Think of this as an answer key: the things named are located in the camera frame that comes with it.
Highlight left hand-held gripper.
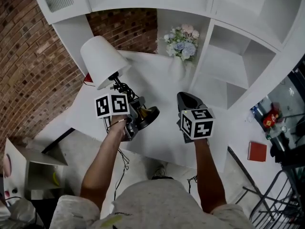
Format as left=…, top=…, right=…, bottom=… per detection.
left=95, top=93, right=146, bottom=142

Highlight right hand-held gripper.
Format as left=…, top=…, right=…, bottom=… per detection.
left=176, top=91, right=215, bottom=144

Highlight white desk shelf unit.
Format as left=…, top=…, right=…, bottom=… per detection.
left=30, top=0, right=305, bottom=109

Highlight black metal chair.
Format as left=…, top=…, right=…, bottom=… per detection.
left=235, top=169, right=305, bottom=229

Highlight red bottle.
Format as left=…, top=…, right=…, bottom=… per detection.
left=263, top=111, right=283, bottom=128

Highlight clear plastic water bottle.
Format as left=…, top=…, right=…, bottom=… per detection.
left=265, top=125, right=288, bottom=140

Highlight right hand-held gripper cable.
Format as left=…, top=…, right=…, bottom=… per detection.
left=187, top=174, right=198, bottom=194

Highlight white desk with shelves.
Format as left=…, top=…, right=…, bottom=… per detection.
left=30, top=50, right=229, bottom=174

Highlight white board with pink print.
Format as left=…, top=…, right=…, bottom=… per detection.
left=0, top=138, right=27, bottom=200

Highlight white shade table lamp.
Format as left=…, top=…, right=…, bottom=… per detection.
left=80, top=35, right=160, bottom=131

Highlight pastel flower bouquet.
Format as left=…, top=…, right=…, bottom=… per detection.
left=154, top=24, right=200, bottom=63

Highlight thin red book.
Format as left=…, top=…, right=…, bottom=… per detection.
left=247, top=141, right=267, bottom=162

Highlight person's grey speckled t-shirt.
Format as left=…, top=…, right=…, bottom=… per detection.
left=49, top=180, right=253, bottom=229

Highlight thick red hardcover book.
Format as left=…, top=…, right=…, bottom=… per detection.
left=83, top=72, right=95, bottom=87

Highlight person's right forearm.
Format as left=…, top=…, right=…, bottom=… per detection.
left=194, top=138, right=227, bottom=214

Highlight person's white shoe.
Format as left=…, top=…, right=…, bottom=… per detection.
left=152, top=165, right=167, bottom=178

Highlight white side cabinet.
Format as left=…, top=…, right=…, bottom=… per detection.
left=4, top=137, right=69, bottom=200

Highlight white vase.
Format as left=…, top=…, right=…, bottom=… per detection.
left=168, top=56, right=189, bottom=81

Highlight person's left forearm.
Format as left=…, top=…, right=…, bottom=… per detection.
left=80, top=120, right=128, bottom=209

